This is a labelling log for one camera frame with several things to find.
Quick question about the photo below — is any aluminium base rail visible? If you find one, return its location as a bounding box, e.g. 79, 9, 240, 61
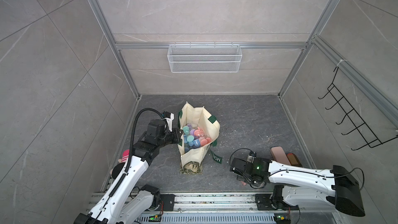
136, 192, 345, 224

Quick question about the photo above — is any teal hourglass front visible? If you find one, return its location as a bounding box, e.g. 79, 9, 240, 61
182, 125, 190, 135

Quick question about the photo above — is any cream canvas tote bag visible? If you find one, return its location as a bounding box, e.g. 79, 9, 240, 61
178, 102, 222, 174

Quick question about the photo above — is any pink case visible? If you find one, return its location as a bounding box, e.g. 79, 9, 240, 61
270, 146, 291, 166

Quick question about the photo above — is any teal hourglass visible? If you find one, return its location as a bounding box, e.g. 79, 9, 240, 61
182, 125, 190, 135
186, 135, 195, 143

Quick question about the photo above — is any plaid pouch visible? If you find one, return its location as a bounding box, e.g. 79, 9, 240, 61
287, 153, 303, 168

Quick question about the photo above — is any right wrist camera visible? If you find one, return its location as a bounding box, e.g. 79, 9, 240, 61
247, 151, 256, 163

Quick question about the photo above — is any blue hourglass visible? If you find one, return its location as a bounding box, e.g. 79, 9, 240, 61
193, 139, 201, 148

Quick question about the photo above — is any black wire hook rack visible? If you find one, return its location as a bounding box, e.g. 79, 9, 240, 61
318, 66, 398, 151

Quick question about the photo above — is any pink toy at left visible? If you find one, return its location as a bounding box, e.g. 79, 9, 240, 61
110, 149, 130, 179

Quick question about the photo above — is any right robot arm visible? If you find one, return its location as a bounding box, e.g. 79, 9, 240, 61
230, 151, 365, 217

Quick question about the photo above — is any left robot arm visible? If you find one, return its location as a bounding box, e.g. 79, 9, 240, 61
74, 108, 182, 224

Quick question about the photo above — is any white wire mesh basket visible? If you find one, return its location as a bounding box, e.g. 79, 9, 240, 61
167, 45, 243, 73

